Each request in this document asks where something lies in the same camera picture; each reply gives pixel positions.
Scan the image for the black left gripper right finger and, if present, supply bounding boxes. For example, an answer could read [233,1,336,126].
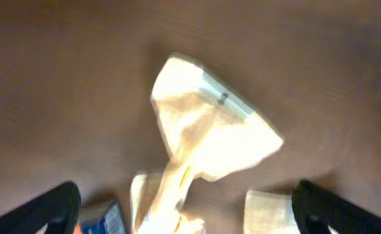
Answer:
[291,180,381,234]

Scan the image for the brown paper pouch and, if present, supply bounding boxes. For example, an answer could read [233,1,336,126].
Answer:
[131,53,284,233]

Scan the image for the Kleenex tissue multipack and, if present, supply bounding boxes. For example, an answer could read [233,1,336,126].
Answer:
[74,200,129,234]

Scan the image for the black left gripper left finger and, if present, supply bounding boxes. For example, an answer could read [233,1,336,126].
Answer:
[0,181,81,234]

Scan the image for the beige paper pouch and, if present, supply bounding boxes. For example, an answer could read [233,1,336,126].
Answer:
[243,190,300,234]

